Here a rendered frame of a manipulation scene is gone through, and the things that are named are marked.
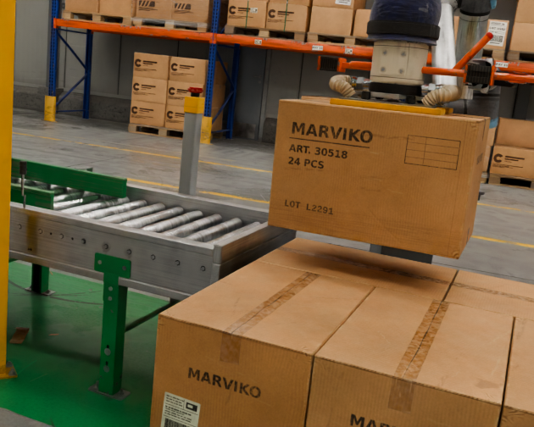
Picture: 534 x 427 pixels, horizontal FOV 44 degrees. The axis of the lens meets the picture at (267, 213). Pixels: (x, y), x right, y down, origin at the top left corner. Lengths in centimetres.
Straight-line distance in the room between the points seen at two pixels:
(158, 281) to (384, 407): 95
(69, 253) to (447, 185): 125
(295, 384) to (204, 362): 23
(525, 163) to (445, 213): 743
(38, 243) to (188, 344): 95
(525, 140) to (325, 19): 321
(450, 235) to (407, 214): 14
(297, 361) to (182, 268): 71
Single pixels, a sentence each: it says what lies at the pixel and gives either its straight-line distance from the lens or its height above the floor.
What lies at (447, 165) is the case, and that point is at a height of 93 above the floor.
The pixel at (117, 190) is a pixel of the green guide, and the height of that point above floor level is 59.
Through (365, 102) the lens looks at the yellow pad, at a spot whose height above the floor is 108.
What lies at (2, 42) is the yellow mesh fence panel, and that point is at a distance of 232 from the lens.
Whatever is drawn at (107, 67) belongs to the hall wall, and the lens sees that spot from 1241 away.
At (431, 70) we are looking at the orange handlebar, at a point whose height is 120.
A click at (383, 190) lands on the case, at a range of 201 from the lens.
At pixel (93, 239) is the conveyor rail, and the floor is 54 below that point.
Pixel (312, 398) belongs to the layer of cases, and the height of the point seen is 44.
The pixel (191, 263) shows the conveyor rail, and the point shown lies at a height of 53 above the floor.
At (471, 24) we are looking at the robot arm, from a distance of 283.
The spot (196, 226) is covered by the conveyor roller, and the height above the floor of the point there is 54.
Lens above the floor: 114
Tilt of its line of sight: 12 degrees down
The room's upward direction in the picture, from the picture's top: 6 degrees clockwise
